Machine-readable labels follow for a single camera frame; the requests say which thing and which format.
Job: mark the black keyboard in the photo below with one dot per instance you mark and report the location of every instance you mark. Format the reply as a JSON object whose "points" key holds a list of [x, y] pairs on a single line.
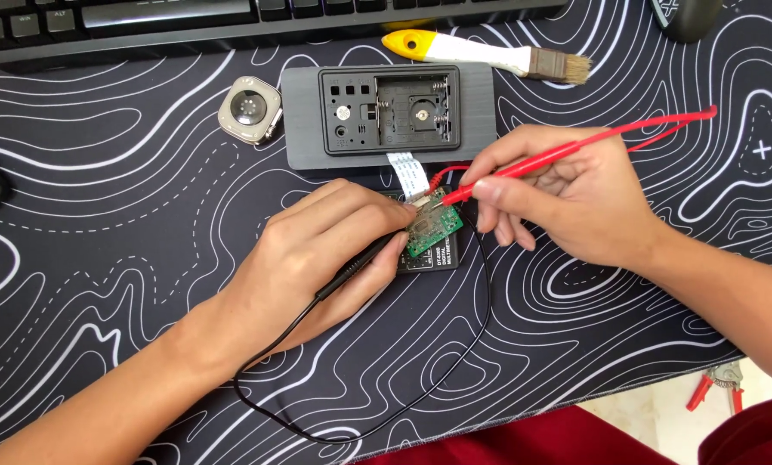
{"points": [[166, 19]]}

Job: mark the person's red clothing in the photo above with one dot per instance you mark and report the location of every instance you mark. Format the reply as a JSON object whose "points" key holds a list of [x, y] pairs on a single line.
{"points": [[554, 439]]}

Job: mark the black white-lined desk mat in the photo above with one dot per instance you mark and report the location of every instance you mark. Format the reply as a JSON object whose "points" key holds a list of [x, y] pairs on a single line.
{"points": [[102, 194]]}

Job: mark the black multimeter test lead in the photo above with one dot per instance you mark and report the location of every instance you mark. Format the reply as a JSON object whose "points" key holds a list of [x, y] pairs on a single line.
{"points": [[354, 268]]}

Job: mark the black digital multimeter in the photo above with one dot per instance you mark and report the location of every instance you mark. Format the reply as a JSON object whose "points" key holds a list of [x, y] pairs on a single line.
{"points": [[439, 262]]}

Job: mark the red multimeter test lead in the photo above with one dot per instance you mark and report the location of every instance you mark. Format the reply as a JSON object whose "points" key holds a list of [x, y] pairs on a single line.
{"points": [[541, 161]]}

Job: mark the green circuit board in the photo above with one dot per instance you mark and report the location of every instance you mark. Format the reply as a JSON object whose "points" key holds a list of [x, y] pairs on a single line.
{"points": [[434, 232]]}

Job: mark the beige smartwatch body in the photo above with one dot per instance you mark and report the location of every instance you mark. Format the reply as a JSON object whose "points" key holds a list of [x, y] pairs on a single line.
{"points": [[249, 110]]}

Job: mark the person's right hand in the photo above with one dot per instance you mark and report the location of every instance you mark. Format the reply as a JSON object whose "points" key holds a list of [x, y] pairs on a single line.
{"points": [[579, 200]]}

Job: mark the person's left hand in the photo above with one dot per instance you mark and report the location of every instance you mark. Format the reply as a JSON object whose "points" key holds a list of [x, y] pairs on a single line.
{"points": [[283, 271]]}

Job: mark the black computer mouse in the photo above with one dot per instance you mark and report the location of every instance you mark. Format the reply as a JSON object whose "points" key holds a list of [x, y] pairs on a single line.
{"points": [[686, 19]]}

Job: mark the grey clock case, open back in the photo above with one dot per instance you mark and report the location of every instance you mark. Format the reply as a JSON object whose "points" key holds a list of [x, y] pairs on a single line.
{"points": [[302, 123]]}

